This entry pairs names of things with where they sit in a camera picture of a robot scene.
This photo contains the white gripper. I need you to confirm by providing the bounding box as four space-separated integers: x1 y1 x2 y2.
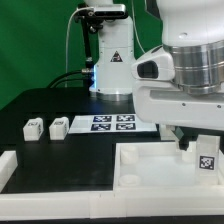
132 44 224 151

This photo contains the white square tabletop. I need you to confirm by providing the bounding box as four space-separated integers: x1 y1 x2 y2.
113 142 224 190

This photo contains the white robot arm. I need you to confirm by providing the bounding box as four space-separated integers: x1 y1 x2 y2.
131 0 224 134

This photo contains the white sheet with tags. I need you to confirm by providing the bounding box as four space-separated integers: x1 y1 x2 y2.
69 114 157 134

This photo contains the white U-shaped obstacle fence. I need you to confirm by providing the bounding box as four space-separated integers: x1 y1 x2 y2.
0 152 224 221

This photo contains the black cable bundle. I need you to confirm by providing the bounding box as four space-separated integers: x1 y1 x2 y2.
47 69 96 89

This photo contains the black camera on stand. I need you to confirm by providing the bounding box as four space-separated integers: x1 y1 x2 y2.
74 1 128 76

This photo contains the white thin cable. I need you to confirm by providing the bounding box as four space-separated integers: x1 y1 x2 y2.
64 7 86 88

